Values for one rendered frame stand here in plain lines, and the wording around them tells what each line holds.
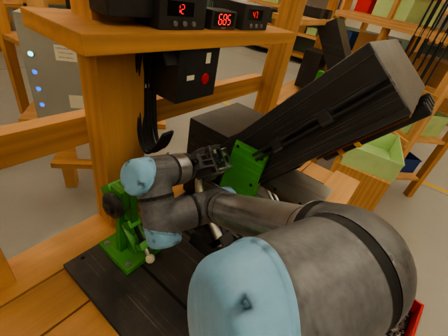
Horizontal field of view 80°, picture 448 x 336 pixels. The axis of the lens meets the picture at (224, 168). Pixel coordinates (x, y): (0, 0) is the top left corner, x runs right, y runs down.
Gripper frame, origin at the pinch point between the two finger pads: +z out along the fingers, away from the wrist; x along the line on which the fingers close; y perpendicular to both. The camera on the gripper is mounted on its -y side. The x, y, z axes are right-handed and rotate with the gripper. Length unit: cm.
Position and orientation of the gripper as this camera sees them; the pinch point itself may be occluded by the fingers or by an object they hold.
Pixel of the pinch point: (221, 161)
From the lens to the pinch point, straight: 82.5
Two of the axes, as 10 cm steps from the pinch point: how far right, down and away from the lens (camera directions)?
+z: 5.4, -1.3, 8.3
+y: 7.8, -2.9, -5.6
